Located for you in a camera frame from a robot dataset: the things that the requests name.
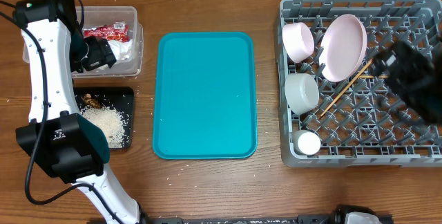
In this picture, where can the teal serving tray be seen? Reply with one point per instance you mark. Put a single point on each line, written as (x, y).
(205, 97)

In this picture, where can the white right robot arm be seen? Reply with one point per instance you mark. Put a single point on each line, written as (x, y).
(408, 115)

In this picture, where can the pile of rice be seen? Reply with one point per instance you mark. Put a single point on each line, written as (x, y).
(111, 121)

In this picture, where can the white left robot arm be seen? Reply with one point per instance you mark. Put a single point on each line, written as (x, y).
(57, 138)

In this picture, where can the clear plastic waste bin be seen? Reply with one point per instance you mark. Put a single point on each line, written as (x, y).
(97, 16)

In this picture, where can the red snack wrapper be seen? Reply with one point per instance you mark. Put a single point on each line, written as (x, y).
(117, 31)

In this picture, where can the wooden chopstick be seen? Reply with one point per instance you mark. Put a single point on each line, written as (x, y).
(371, 76)
(361, 71)

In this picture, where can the white napkin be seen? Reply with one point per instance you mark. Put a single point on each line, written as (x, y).
(121, 50)

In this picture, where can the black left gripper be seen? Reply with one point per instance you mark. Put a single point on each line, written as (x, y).
(102, 54)

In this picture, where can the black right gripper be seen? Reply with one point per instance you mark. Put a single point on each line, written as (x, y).
(408, 65)

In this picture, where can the pink bowl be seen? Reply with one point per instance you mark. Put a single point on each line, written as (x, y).
(298, 41)

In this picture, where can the white cup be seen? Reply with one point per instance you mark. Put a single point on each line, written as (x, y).
(306, 142)

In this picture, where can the brown food scrap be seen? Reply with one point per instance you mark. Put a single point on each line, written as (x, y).
(89, 100)

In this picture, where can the black food waste tray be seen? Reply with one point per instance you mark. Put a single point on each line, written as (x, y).
(121, 98)

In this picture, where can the large white plate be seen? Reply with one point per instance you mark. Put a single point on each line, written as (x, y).
(344, 45)

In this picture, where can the grey-green small bowl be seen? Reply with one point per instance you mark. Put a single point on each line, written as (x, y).
(301, 92)

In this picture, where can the grey dishwasher rack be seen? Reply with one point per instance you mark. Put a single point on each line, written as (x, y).
(355, 131)

